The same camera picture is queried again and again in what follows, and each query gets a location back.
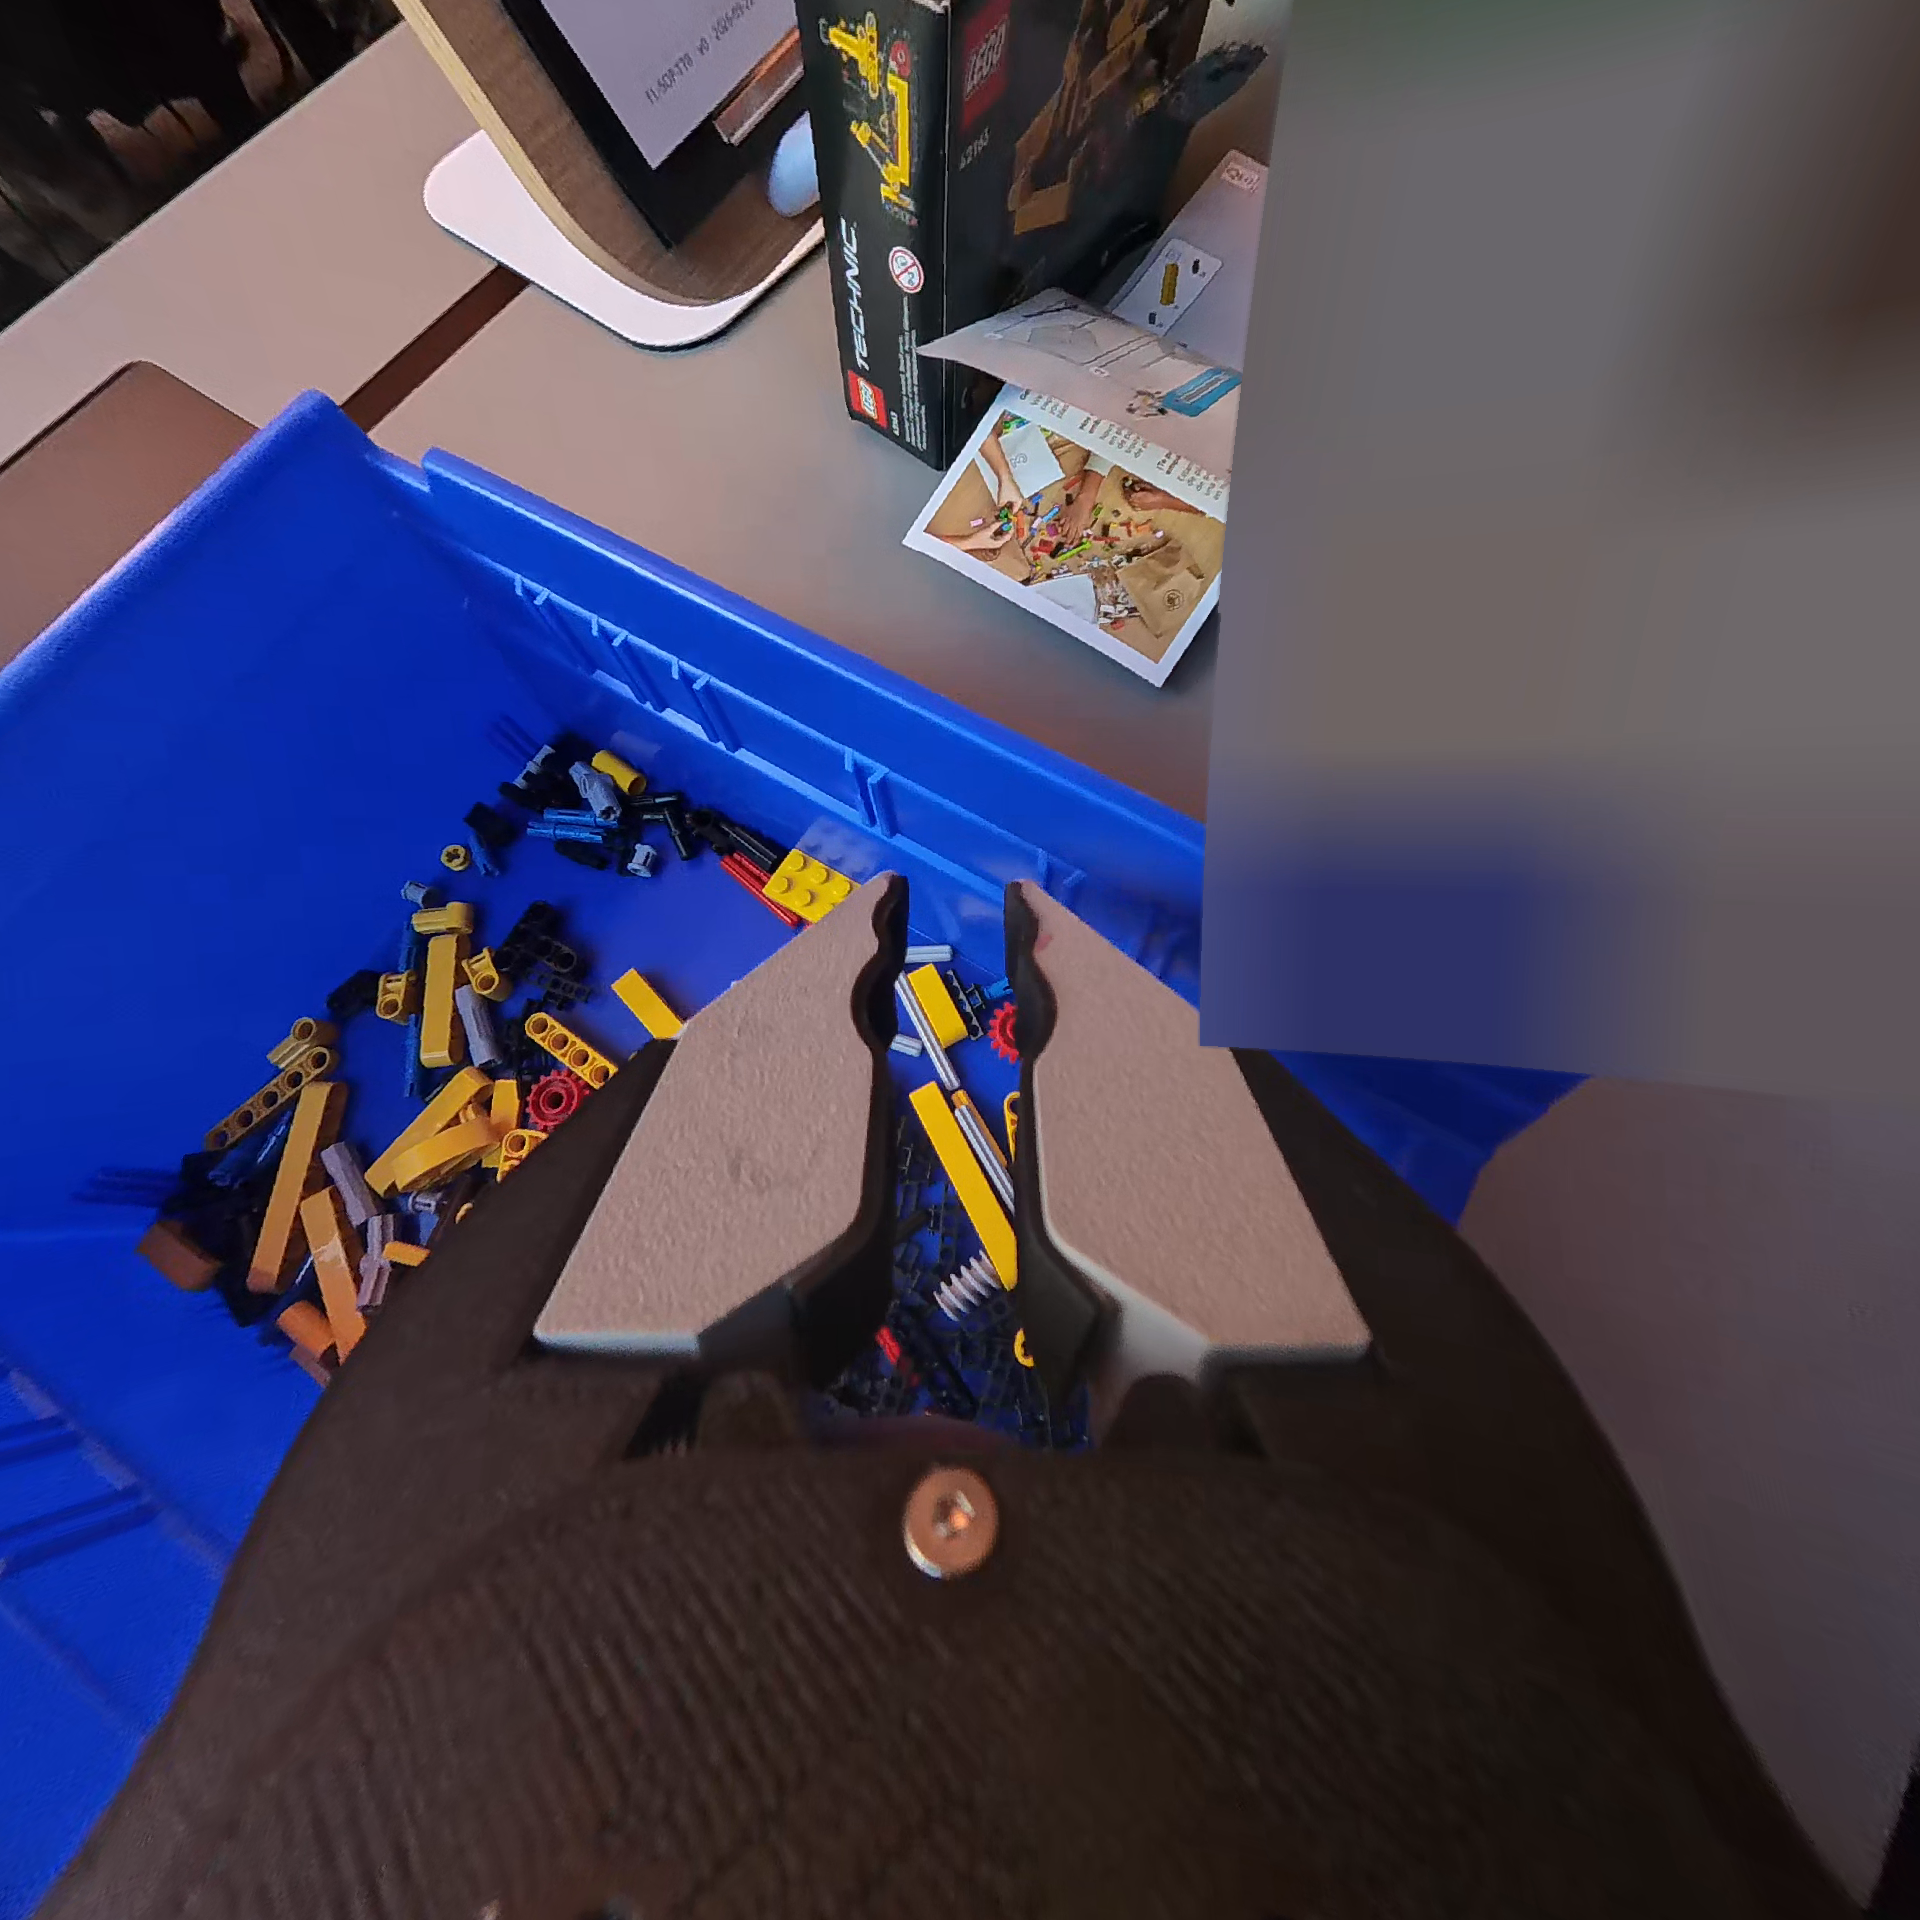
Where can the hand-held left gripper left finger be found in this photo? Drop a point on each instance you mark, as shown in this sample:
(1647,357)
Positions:
(721,1171)

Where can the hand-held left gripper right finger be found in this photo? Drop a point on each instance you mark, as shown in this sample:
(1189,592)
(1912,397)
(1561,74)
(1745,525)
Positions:
(1184,1185)

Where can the pile of lego pieces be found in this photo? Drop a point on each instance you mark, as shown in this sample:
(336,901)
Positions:
(435,1079)

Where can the blue plastic bin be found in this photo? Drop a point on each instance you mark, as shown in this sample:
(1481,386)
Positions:
(225,751)

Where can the lego instruction booklet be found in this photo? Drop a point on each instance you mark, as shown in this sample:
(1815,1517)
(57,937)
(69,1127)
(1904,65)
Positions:
(1079,524)

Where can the black lego set box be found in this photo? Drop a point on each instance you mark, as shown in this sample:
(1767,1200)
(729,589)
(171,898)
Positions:
(975,224)

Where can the white wood-edged monitor stand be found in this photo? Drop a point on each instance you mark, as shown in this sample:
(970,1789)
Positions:
(555,248)

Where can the white computer mouse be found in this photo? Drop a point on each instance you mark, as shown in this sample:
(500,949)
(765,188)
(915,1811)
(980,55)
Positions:
(791,167)

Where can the white paper sheet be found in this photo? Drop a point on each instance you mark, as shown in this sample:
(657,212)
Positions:
(667,67)

